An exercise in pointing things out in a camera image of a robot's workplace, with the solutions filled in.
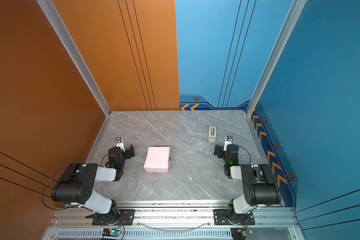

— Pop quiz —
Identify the purple wrapping paper sheet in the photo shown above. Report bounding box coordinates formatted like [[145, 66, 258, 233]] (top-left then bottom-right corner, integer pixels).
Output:
[[144, 147, 171, 173]]

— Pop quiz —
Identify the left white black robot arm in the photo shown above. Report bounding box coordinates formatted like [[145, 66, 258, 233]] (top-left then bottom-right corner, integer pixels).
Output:
[[51, 145, 135, 226]]

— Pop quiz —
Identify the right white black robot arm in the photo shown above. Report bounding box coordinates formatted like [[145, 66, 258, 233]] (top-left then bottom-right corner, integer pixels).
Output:
[[214, 144, 282, 225]]

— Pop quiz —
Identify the white tape dispenser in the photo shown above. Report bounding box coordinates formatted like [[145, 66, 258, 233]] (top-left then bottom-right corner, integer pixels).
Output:
[[208, 126, 217, 143]]

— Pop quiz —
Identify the left green circuit board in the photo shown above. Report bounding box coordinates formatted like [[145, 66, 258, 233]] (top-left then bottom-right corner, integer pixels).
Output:
[[102, 228, 122, 240]]

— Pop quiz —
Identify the green circuit board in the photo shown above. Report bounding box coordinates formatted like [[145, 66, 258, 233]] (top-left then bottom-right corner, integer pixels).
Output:
[[102, 228, 122, 240], [231, 228, 247, 240]]

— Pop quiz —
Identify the right green circuit board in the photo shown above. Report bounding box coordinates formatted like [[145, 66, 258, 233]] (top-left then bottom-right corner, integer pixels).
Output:
[[231, 228, 247, 240]]

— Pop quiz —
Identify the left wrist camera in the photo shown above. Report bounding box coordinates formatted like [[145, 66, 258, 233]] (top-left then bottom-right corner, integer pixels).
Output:
[[115, 137, 125, 151]]

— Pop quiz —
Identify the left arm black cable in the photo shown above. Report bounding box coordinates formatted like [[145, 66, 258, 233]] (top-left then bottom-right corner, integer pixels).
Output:
[[41, 163, 85, 210]]

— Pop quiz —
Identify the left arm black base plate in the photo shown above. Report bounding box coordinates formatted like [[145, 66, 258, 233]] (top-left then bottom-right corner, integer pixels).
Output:
[[92, 209, 135, 226]]

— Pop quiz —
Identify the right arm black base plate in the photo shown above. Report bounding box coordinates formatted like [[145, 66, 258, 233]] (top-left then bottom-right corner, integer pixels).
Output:
[[213, 209, 256, 226]]

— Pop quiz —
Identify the clear curved cable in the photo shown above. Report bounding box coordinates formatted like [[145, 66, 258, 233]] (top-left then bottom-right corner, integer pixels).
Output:
[[136, 220, 212, 232]]

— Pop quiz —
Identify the aluminium front rail frame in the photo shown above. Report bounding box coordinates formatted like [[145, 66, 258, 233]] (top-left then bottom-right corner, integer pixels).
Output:
[[44, 200, 304, 240]]

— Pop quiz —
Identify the left aluminium corner post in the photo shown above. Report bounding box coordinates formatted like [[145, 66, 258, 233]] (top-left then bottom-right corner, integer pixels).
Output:
[[36, 0, 112, 117]]

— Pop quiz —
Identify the aluminium corner post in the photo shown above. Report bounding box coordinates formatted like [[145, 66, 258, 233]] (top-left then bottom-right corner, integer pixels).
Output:
[[245, 0, 308, 117], [36, 0, 112, 117]]

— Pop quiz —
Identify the right aluminium corner post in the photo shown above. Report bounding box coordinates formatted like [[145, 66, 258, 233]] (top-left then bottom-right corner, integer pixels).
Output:
[[245, 0, 308, 117]]

